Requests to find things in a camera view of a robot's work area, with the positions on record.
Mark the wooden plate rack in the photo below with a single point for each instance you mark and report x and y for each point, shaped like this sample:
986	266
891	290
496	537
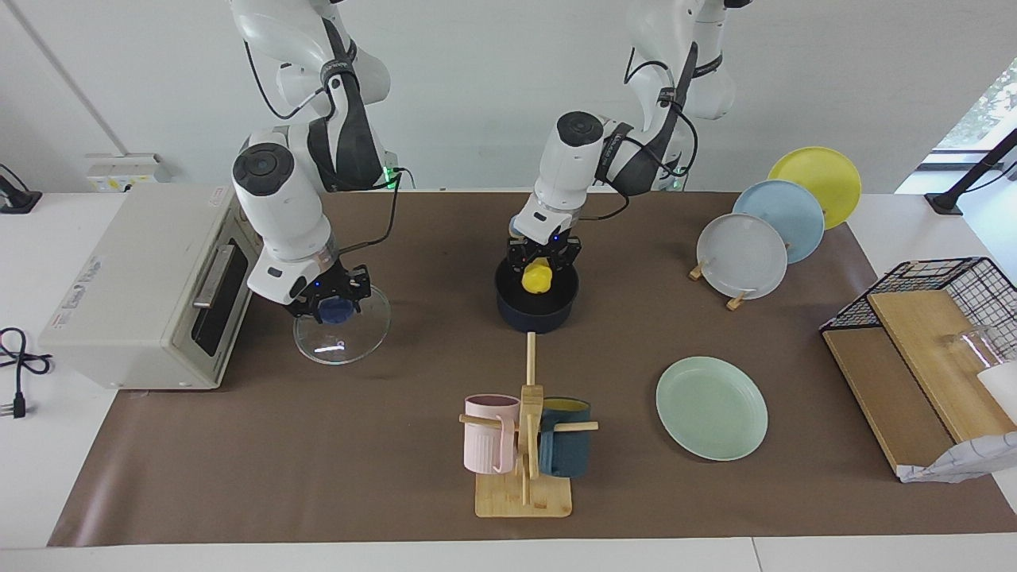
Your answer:
736	302

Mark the yellow plate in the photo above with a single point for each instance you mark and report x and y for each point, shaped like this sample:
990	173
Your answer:
826	175

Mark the wooden mug tree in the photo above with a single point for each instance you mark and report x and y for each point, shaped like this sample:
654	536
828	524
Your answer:
524	496

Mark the bright window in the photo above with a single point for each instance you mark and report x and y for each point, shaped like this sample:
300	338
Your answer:
989	111

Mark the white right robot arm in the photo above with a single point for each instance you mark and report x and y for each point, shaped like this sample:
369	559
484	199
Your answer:
278	199

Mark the wooden shelf rack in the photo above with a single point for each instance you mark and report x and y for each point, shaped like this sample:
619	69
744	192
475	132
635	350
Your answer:
890	389

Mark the glass lid blue knob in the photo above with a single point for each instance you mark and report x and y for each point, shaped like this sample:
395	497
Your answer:
342	342

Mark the dark blue saucepan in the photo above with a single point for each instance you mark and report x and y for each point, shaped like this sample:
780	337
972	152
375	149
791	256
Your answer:
536	314

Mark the pink ribbed mug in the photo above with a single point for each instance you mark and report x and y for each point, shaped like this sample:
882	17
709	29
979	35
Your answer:
486	441

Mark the black angled stand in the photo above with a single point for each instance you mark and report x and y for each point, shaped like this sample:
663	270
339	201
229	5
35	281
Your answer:
973	175

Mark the grey plate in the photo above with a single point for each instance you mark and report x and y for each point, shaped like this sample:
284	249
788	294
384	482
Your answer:
743	256

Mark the green plate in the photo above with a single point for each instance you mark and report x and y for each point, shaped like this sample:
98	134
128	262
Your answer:
711	409

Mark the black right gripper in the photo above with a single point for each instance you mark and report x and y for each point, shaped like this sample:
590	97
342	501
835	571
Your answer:
326	284

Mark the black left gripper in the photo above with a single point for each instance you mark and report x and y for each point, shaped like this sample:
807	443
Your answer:
548	242

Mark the white power strip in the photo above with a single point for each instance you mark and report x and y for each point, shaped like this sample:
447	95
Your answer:
119	171

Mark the dark teal mug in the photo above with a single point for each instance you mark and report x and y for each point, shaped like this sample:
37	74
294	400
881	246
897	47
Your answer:
568	453

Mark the black table clamp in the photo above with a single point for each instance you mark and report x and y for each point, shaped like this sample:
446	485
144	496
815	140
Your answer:
16	200

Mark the white patterned cloth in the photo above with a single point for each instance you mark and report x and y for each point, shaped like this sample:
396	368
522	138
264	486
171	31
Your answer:
965	461

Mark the clear glass cup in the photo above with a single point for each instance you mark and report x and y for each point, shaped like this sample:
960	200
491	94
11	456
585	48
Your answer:
973	345

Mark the brown table mat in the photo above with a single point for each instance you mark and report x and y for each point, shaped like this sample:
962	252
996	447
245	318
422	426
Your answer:
381	445

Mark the light blue plate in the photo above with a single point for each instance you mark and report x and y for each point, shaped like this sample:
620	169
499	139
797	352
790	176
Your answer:
794	218

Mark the beige toaster oven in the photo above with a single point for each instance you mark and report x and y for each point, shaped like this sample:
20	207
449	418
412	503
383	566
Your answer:
143	294

